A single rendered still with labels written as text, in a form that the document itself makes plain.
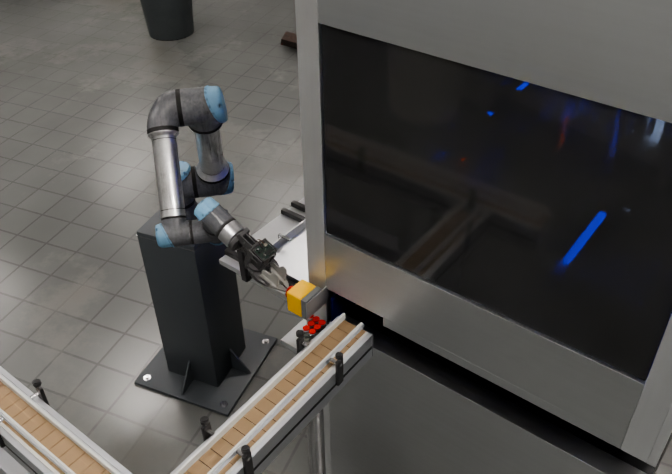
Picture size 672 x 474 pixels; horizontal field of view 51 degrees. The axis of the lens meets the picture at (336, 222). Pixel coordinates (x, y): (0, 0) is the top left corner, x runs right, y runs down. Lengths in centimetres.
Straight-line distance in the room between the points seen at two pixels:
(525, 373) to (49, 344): 236
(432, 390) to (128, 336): 181
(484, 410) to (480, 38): 100
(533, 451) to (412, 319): 45
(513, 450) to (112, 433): 170
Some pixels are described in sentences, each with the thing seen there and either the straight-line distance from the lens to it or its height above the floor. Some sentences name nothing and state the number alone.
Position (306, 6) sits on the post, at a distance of 162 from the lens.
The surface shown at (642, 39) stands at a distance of 128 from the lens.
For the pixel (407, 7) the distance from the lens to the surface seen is 146.
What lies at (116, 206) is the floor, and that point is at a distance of 429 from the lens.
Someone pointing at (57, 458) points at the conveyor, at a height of 97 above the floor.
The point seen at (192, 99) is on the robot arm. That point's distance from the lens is 224.
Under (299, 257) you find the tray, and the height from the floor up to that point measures 88.
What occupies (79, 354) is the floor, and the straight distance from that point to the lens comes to 345.
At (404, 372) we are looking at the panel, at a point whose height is 85.
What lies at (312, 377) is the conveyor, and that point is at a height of 96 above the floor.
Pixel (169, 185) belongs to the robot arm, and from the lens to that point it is 221.
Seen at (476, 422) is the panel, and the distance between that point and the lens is 201.
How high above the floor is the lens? 239
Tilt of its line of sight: 37 degrees down
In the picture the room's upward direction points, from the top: 1 degrees counter-clockwise
